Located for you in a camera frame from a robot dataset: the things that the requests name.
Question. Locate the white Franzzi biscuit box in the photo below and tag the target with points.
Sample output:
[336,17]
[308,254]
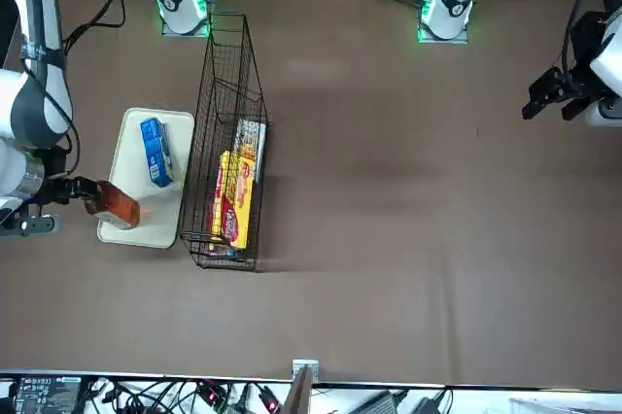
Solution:
[250,134]

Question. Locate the cream plastic tray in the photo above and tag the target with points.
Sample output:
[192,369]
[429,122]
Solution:
[128,156]

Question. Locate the aluminium profile post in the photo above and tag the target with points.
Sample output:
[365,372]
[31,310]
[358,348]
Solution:
[299,394]

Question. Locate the yellow wafer box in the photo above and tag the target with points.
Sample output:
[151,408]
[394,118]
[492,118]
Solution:
[238,210]

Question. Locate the grey power brick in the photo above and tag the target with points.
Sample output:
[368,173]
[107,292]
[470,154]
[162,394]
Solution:
[384,404]

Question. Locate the blue Oreo cookie box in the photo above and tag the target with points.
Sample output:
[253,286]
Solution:
[158,151]

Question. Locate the amber tea bottle white cap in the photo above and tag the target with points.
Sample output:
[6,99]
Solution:
[119,210]

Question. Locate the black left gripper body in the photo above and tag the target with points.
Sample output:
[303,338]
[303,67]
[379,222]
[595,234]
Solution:
[585,74]

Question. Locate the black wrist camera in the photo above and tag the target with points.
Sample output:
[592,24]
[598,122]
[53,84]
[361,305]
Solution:
[29,224]

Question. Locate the black charger red light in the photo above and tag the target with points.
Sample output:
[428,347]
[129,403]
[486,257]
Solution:
[272,402]
[211,394]

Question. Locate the black labelled power adapter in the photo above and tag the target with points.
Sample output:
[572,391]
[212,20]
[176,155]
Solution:
[46,397]

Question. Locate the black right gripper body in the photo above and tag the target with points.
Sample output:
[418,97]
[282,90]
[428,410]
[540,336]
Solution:
[56,185]

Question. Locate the black power brick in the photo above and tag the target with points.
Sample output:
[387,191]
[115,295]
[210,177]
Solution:
[430,406]

